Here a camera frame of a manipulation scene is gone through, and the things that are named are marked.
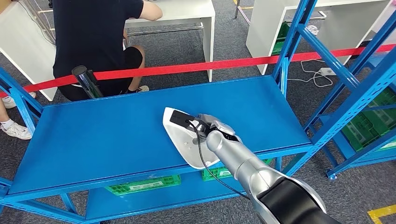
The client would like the black stanchion post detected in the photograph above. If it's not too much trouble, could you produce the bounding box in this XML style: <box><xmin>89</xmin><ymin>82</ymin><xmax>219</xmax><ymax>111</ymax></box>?
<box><xmin>71</xmin><ymin>65</ymin><xmax>104</xmax><ymax>99</ymax></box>

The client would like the black camera cable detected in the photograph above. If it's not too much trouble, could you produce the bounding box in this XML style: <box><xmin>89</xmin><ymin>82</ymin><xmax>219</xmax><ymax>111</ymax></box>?
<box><xmin>185</xmin><ymin>119</ymin><xmax>251</xmax><ymax>201</ymax></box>

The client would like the red barrier tape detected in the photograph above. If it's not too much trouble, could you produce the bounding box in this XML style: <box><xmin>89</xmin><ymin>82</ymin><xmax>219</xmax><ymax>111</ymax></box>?
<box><xmin>0</xmin><ymin>43</ymin><xmax>396</xmax><ymax>99</ymax></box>

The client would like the white desk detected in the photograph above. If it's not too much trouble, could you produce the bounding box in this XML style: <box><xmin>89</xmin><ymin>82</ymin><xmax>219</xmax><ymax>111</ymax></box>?
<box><xmin>0</xmin><ymin>1</ymin><xmax>58</xmax><ymax>102</ymax></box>
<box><xmin>123</xmin><ymin>0</ymin><xmax>216</xmax><ymax>83</ymax></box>
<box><xmin>246</xmin><ymin>0</ymin><xmax>396</xmax><ymax>76</ymax></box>

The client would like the blue metal shelf rack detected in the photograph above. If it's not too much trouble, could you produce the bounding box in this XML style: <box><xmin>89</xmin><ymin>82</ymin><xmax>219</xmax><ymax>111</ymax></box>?
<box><xmin>304</xmin><ymin>12</ymin><xmax>396</xmax><ymax>181</ymax></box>
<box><xmin>0</xmin><ymin>0</ymin><xmax>396</xmax><ymax>224</ymax></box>

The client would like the white curved plastic part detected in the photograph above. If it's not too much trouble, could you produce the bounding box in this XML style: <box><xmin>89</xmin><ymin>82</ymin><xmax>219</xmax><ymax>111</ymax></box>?
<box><xmin>162</xmin><ymin>107</ymin><xmax>222</xmax><ymax>170</ymax></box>

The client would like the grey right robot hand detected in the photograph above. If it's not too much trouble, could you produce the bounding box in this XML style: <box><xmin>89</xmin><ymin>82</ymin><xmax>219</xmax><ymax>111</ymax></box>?
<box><xmin>196</xmin><ymin>113</ymin><xmax>219</xmax><ymax>138</ymax></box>

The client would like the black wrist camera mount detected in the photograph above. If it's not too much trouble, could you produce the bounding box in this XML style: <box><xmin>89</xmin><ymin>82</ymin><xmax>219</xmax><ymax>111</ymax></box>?
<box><xmin>169</xmin><ymin>110</ymin><xmax>211</xmax><ymax>133</ymax></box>

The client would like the white power cable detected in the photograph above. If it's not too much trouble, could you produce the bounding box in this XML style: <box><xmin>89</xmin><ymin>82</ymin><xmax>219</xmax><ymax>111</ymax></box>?
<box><xmin>287</xmin><ymin>58</ymin><xmax>335</xmax><ymax>88</ymax></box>

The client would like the yellow floor tape square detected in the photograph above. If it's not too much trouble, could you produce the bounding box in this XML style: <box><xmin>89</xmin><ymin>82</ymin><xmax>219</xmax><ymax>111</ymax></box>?
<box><xmin>367</xmin><ymin>204</ymin><xmax>396</xmax><ymax>224</ymax></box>

